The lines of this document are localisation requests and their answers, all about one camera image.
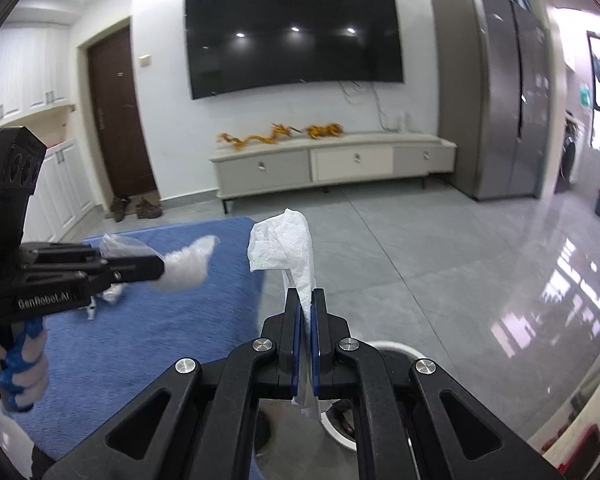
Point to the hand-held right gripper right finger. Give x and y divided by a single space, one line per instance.
317 350

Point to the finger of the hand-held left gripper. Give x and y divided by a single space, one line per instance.
135 269

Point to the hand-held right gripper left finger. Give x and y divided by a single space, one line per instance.
294 350

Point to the clear plastic bag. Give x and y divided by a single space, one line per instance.
187 267

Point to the white round bin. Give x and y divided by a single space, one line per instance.
397 346

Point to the white tissue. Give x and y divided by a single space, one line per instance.
280 240

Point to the person's left hand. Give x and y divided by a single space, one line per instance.
25 370

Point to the crumpled white wrapper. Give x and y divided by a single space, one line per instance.
107 297

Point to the brown shoe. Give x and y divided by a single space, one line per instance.
120 208
148 209

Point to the blue fluffy mat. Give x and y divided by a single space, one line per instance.
145 340

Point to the brown entrance door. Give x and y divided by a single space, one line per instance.
120 120

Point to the grey white television cabinet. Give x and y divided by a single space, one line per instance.
260 165

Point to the long gold dragon ornament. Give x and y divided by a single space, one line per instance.
260 136

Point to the short gold dragon ornament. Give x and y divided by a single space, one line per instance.
325 130

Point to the white router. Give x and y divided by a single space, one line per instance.
400 122

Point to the red black object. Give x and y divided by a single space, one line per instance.
577 447

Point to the grey steel refrigerator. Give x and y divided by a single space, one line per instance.
490 100

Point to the washing machine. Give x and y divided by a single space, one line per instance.
572 155

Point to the white wall cabinets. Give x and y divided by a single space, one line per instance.
15 75

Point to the beige wall switch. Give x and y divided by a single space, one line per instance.
145 60

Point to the black wall television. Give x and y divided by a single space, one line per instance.
295 35

